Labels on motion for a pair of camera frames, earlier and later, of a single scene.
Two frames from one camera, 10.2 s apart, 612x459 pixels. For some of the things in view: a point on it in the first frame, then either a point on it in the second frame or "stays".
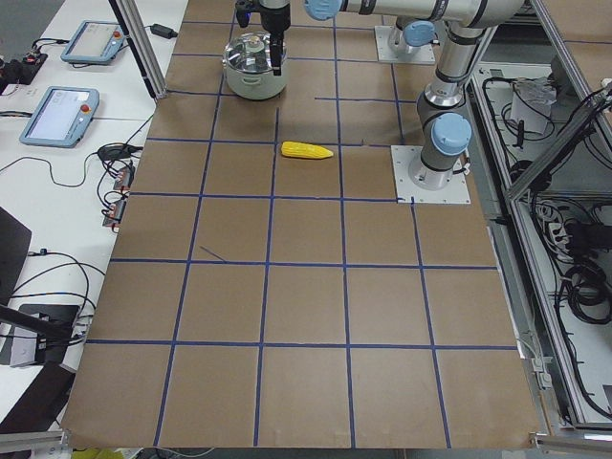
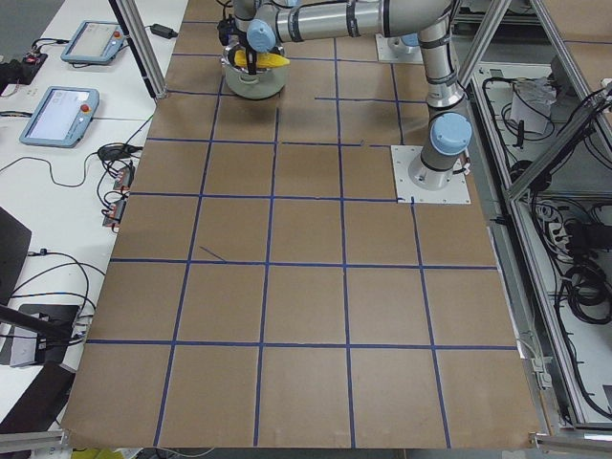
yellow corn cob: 296,149 to 263,60
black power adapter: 163,31 stays
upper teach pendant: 94,42 stays
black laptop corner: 14,243 stays
